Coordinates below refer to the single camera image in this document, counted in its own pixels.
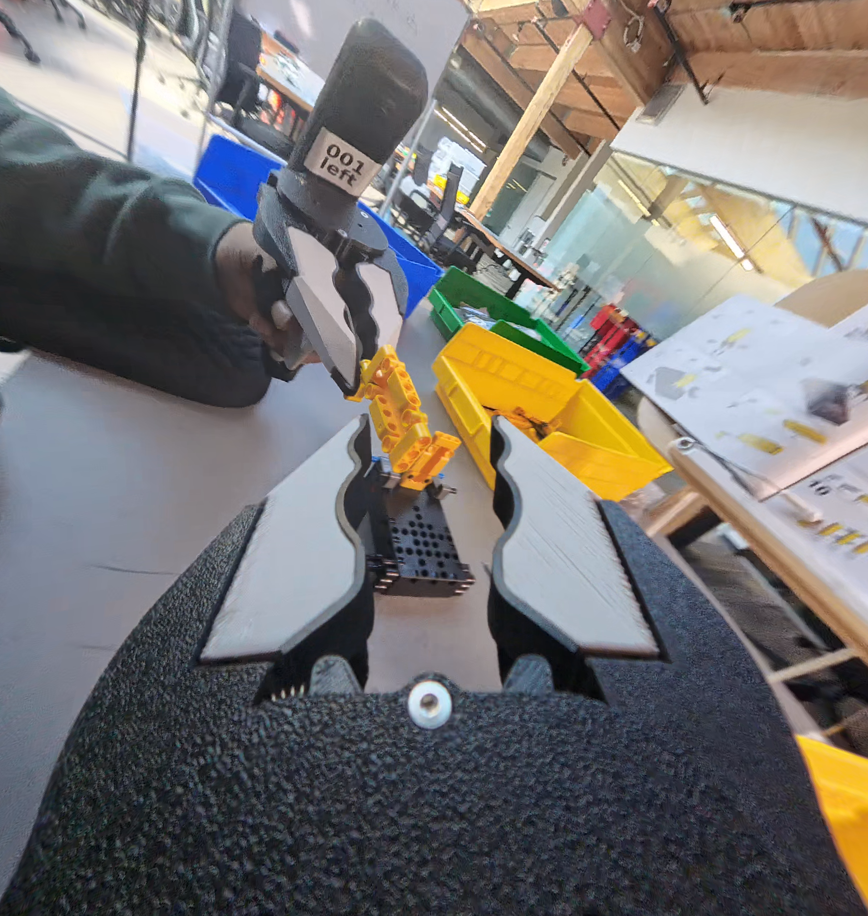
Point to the black chair base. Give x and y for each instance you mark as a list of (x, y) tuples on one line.
[(15, 32)]

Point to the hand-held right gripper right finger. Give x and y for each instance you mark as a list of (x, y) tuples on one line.
[(570, 565)]

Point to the black office chair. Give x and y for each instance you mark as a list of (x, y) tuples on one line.
[(441, 200), (244, 64)]

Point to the person's left hand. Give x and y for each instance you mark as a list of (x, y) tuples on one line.
[(237, 279)]

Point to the yellow storage bin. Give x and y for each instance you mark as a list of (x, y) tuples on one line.
[(519, 386), (860, 808)]

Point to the instruction booklet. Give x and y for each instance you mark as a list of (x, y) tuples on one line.
[(749, 379)]

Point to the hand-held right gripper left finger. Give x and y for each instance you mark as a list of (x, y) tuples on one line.
[(290, 558)]

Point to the black stand pole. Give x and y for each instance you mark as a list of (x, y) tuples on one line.
[(139, 86)]

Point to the blue storage bin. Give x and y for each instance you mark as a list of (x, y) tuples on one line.
[(230, 172)]

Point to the yellow lego beam piece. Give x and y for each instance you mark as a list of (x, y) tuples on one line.
[(391, 393)]

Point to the wooden support post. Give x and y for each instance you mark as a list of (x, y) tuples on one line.
[(534, 114)]

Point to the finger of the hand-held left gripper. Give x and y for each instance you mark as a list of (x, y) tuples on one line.
[(323, 315), (392, 308)]

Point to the red and blue crate stack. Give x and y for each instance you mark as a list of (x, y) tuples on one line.
[(613, 343)]

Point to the grey metal pole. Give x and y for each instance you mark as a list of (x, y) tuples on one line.
[(405, 161)]

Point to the person's left forearm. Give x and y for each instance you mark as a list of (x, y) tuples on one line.
[(119, 250)]

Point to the yellow lego block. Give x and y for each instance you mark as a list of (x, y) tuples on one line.
[(426, 458)]

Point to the black lego base frame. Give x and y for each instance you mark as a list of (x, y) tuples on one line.
[(423, 547)]

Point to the wooden book stand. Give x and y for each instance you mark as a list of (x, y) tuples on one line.
[(741, 533)]

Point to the office desk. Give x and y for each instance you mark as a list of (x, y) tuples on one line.
[(290, 79), (491, 240)]

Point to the green storage bin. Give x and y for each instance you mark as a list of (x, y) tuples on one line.
[(477, 293)]

